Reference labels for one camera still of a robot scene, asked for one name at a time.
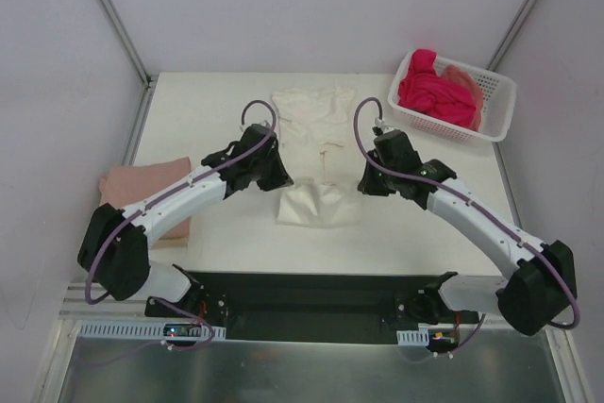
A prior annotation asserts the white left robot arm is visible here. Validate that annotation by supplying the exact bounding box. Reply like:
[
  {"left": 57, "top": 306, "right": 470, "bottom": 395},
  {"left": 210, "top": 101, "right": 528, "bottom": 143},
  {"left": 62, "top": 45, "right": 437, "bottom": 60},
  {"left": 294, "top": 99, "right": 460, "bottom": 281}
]
[{"left": 77, "top": 124, "right": 293, "bottom": 317}]

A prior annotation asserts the cream white t shirt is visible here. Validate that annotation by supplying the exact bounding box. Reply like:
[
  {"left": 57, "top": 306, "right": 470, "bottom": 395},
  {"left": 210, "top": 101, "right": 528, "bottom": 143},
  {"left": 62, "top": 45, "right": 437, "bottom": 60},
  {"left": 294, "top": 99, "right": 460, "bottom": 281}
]
[{"left": 272, "top": 86, "right": 363, "bottom": 228}]

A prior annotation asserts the aluminium corner post right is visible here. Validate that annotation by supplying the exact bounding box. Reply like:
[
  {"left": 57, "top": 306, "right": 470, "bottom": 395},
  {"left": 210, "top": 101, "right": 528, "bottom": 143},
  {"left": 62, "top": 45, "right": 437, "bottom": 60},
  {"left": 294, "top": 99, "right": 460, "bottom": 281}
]
[{"left": 486, "top": 0, "right": 540, "bottom": 72}]

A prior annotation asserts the aluminium front rail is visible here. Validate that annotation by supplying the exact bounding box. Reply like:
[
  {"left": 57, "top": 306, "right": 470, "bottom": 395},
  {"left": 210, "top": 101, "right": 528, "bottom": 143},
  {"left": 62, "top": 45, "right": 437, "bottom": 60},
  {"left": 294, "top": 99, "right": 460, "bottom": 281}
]
[{"left": 59, "top": 283, "right": 146, "bottom": 321}]

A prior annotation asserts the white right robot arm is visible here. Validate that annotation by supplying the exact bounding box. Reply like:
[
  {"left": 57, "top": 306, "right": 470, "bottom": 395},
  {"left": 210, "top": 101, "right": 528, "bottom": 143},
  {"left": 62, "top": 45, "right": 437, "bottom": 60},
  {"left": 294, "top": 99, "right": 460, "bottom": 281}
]
[{"left": 358, "top": 126, "right": 580, "bottom": 336}]

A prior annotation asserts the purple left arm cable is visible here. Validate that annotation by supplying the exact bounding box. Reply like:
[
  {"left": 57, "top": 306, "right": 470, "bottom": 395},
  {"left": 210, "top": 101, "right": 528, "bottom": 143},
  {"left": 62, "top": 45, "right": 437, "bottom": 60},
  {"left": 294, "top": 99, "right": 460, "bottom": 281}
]
[{"left": 84, "top": 99, "right": 279, "bottom": 355}]

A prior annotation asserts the crumpled red t shirt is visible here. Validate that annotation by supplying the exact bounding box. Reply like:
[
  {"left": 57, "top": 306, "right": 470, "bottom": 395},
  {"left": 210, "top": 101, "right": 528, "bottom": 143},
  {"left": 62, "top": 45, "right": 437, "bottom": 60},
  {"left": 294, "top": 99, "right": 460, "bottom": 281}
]
[{"left": 397, "top": 49, "right": 478, "bottom": 128}]

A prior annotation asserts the aluminium corner post left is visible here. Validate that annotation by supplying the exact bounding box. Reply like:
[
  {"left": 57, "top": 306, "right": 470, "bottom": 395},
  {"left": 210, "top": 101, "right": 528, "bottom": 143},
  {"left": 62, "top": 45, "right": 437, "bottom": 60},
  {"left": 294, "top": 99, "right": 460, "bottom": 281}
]
[{"left": 73, "top": 0, "right": 152, "bottom": 88}]

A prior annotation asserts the white plastic laundry basket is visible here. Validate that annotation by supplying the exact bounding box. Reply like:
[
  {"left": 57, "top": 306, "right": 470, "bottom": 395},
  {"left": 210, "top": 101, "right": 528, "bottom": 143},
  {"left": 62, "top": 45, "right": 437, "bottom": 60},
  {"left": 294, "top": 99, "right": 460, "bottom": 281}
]
[{"left": 387, "top": 49, "right": 517, "bottom": 143}]

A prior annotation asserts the white slotted cable duct left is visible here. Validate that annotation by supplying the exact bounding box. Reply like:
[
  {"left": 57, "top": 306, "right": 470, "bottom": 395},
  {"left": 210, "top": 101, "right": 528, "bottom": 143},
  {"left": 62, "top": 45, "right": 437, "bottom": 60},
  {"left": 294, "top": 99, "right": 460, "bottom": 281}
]
[{"left": 79, "top": 321, "right": 227, "bottom": 342}]

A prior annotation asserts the folded beige t shirt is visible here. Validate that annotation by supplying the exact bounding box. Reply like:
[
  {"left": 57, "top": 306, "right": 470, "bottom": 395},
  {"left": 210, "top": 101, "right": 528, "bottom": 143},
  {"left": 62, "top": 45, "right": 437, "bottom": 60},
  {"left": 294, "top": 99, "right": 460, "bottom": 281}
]
[{"left": 152, "top": 237, "right": 189, "bottom": 249}]

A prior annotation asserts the folded pink t shirt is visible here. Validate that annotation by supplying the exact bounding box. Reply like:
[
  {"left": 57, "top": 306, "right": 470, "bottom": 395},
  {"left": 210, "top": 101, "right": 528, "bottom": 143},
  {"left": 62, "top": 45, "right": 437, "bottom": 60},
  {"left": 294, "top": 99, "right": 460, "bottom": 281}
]
[{"left": 98, "top": 157, "right": 192, "bottom": 209}]

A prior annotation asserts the white slotted cable duct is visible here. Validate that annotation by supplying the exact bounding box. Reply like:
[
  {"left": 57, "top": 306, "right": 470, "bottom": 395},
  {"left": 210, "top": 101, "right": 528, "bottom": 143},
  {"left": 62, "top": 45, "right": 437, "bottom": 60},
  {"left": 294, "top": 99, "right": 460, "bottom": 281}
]
[
  {"left": 79, "top": 321, "right": 227, "bottom": 342},
  {"left": 396, "top": 328, "right": 430, "bottom": 347}
]

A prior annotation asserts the white slotted cable duct right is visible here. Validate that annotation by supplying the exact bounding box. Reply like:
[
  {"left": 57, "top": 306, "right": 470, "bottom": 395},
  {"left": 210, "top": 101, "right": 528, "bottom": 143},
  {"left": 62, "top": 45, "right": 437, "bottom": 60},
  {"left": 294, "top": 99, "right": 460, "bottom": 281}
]
[{"left": 396, "top": 328, "right": 430, "bottom": 347}]

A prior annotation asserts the aluminium corner post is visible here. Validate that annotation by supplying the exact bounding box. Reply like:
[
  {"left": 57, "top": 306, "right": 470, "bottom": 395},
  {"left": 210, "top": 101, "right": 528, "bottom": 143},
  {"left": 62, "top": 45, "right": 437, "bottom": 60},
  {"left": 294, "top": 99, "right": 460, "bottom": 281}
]
[
  {"left": 486, "top": 0, "right": 540, "bottom": 72},
  {"left": 73, "top": 0, "right": 152, "bottom": 88}
]

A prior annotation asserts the crumpled salmon pink garment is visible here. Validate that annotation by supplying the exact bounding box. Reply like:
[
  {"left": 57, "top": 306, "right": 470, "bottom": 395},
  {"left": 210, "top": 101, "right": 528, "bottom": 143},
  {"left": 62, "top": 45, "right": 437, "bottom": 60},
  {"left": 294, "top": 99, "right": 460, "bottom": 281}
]
[{"left": 441, "top": 65, "right": 484, "bottom": 131}]

